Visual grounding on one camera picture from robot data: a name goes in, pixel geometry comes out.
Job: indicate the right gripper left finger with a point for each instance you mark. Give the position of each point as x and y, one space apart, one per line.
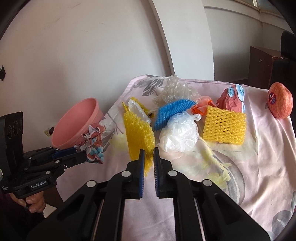
95 211

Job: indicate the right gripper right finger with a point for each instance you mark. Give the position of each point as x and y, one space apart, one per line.
202 211

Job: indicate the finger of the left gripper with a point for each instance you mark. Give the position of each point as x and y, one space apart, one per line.
67 152
60 164

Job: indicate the colourful wrapper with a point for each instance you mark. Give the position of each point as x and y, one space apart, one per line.
92 144

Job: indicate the yellow foam net sleeve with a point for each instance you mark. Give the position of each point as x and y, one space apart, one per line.
139 135

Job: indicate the yellow foam net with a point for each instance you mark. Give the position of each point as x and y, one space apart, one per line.
224 126

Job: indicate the white foam net strip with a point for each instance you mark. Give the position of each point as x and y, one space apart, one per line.
134 107

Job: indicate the orange white plastic bag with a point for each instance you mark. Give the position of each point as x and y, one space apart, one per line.
202 105

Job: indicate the blue foam fruit net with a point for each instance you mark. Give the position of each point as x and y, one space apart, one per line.
169 110

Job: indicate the red snack bag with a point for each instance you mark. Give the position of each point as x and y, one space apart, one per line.
232 99

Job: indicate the clear bubble wrap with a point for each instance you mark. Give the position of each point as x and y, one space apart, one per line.
176 89

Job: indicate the yellow plastic bag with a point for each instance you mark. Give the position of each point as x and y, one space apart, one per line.
148 112

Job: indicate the person left hand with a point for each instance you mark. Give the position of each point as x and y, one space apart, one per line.
36 202

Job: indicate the pink plastic basin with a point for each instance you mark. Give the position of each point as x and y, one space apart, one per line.
73 124

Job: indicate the pink floral tablecloth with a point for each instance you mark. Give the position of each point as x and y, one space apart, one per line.
258 175

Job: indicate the red apple with sticker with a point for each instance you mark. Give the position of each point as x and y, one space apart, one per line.
279 101

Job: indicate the dark wooden cabinet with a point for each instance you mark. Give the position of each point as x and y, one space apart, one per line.
260 66

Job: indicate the black office chair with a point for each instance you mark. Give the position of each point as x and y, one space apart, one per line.
283 70

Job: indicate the wall power socket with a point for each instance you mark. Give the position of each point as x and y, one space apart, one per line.
49 131

